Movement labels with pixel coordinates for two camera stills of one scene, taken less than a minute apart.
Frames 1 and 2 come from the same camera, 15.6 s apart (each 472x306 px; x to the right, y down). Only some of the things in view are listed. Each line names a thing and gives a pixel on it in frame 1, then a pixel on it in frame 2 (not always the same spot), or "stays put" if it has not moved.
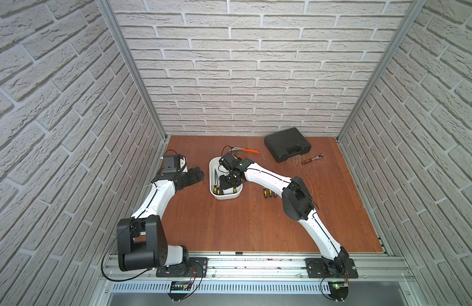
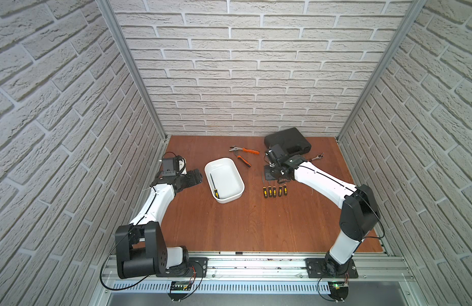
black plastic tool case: [285, 143] stays put
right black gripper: [224, 184] to [266, 171]
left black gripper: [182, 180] stays put
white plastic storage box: [217, 169] stays put
